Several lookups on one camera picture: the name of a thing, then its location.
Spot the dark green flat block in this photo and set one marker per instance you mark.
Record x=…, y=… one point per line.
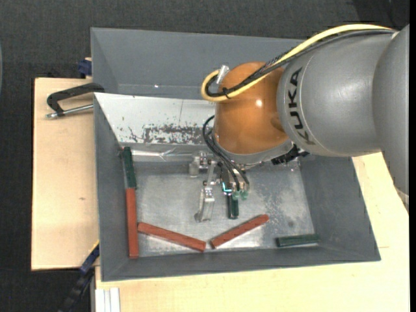
x=297, y=240
x=233, y=206
x=129, y=167

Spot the grey metal bin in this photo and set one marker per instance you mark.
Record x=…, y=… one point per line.
x=279, y=203

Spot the pale cardboard board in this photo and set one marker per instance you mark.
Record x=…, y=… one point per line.
x=63, y=174

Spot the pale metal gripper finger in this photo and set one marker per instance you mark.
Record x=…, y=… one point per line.
x=206, y=208
x=204, y=161

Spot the red-brown flat block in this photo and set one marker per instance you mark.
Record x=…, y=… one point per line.
x=172, y=236
x=132, y=223
x=240, y=231

